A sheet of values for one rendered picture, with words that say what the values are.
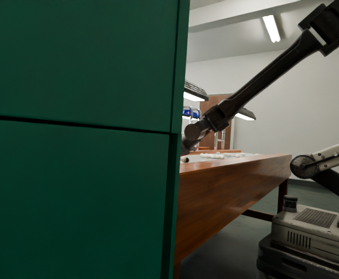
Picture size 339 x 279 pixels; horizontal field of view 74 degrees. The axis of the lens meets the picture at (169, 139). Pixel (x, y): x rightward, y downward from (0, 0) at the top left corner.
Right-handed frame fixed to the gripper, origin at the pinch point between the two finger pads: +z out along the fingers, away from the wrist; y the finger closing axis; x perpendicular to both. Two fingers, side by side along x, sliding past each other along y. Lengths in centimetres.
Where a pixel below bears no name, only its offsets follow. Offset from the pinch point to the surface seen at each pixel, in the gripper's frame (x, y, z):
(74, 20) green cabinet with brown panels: 7, 62, -34
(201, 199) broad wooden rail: 22.3, 26.2, -16.2
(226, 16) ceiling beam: -204, -253, -67
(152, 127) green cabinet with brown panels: 13, 50, -29
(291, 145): -11, -487, -1
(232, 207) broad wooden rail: 27.8, 3.4, -11.8
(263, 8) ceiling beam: -168, -255, -108
